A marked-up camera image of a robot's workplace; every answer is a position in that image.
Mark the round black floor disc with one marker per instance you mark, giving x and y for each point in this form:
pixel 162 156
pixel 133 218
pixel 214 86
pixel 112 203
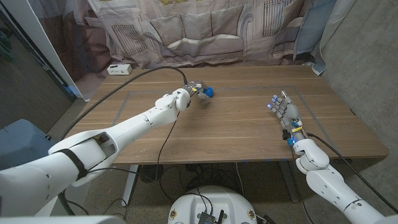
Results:
pixel 150 174

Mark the white pillar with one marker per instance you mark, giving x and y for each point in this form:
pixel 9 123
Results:
pixel 46 46

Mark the white table leg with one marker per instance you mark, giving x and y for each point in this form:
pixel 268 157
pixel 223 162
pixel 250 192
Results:
pixel 130 186

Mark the grey table leg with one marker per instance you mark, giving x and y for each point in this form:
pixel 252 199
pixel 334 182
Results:
pixel 289 183

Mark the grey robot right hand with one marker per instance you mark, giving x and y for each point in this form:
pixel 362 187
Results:
pixel 289 116

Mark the white power strip box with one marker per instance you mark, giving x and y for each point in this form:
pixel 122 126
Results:
pixel 119 69

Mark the white robot torso base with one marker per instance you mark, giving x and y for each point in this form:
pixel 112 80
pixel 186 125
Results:
pixel 217 199

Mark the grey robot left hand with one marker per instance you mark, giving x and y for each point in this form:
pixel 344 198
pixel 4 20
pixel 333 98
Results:
pixel 197 90

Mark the printed sofa backdrop curtain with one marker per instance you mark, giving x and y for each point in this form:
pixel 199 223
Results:
pixel 199 31

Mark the grey tape outline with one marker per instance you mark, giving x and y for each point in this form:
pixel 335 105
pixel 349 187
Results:
pixel 242 88

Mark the blue spiky stress ball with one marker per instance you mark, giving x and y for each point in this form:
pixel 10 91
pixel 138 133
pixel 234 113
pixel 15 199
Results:
pixel 209 92

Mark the blue-grey plastic bin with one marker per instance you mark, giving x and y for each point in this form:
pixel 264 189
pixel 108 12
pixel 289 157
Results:
pixel 18 140

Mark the black electronics on torso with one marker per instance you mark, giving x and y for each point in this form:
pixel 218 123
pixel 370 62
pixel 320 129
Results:
pixel 206 217

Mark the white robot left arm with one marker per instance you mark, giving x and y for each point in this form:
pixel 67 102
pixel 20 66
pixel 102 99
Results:
pixel 136 119

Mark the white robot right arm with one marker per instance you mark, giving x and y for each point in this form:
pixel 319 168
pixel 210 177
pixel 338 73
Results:
pixel 326 183

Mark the black floor device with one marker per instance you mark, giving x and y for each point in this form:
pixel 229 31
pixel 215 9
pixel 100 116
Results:
pixel 267 220

